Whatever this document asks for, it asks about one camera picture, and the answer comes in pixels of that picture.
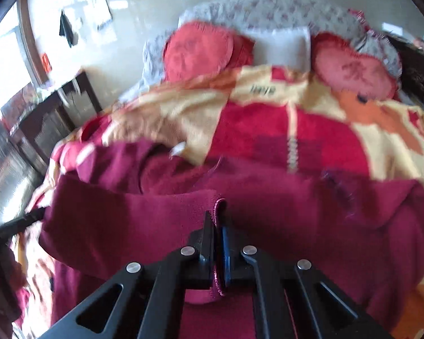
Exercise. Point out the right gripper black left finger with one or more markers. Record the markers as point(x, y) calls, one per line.
point(144, 301)

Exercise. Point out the red heart cushion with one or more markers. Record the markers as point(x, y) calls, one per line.
point(199, 48)
point(341, 67)

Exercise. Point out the wall calendar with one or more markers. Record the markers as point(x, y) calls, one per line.
point(92, 15)

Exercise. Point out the maroon fleece garment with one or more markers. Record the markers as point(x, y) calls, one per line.
point(133, 202)

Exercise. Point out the right red heart cushion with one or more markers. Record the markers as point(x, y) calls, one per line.
point(341, 67)

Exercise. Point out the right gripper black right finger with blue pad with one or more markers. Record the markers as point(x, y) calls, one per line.
point(291, 299)

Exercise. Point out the white pillow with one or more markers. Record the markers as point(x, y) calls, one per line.
point(290, 47)

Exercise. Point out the red cream patterned blanket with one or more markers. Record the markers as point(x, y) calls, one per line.
point(264, 114)

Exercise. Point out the floral quilt at headboard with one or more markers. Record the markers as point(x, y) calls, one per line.
point(317, 15)

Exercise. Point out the dark cloth on wall hook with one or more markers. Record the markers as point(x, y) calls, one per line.
point(66, 31)

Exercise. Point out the dark wooden side table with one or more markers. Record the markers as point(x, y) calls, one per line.
point(47, 121)

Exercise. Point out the window with wooden frame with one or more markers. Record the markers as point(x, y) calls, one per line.
point(20, 59)

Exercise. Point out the dark carved wooden headboard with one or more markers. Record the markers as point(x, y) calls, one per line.
point(412, 62)

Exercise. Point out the left red heart cushion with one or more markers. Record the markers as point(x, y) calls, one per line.
point(199, 48)

